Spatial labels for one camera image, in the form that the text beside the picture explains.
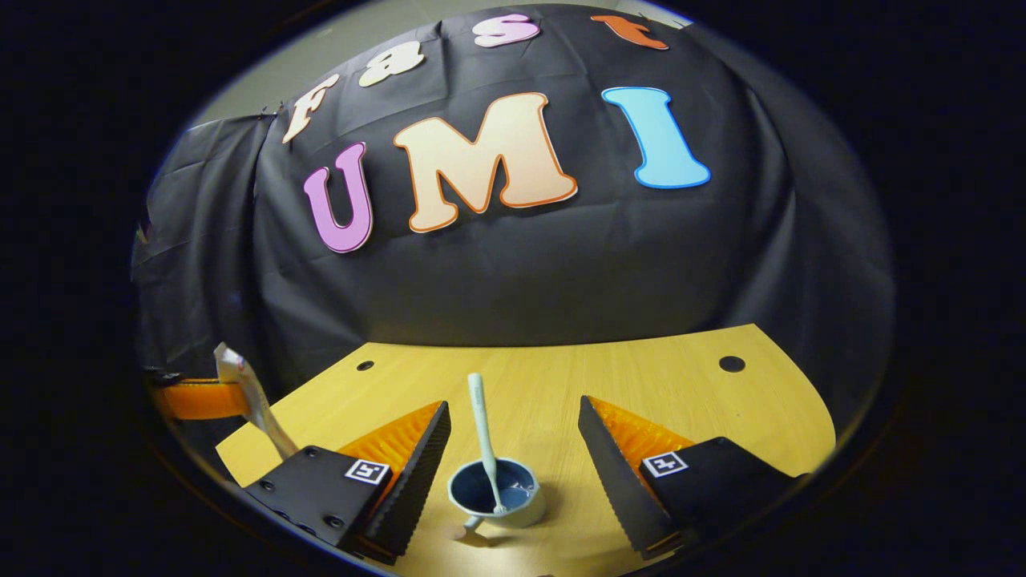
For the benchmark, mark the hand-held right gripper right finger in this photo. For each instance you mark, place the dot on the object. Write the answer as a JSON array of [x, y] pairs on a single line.
[[617, 481]]

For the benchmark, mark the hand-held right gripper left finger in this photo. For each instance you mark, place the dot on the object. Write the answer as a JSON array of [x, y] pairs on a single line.
[[413, 481]]

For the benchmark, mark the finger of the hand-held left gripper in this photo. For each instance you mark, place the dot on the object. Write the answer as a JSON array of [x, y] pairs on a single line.
[[200, 401]]

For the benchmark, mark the pale green toothbrush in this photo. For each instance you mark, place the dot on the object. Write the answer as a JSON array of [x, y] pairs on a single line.
[[482, 425]]

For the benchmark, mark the wooden desktop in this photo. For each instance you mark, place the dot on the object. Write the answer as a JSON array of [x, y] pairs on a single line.
[[641, 385]]

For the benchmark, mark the black backdrop cloth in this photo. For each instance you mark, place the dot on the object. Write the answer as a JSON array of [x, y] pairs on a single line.
[[521, 272]]

